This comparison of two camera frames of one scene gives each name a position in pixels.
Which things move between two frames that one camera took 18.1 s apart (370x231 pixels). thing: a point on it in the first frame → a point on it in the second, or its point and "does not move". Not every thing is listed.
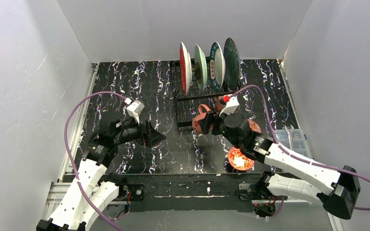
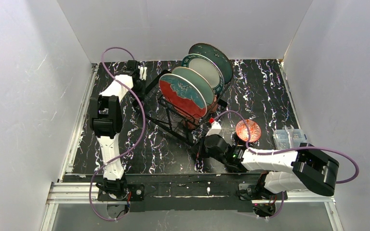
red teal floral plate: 185,68 → 182,96
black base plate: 204,192 does not move
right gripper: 213,123 → 202,147
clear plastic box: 299,143 does not move
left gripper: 144,134 → 138,85
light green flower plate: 201,68 → 197,81
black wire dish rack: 186,106 → 149,99
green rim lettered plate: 217,67 → 208,68
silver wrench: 290,134 does not move
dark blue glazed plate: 232,66 → 217,56
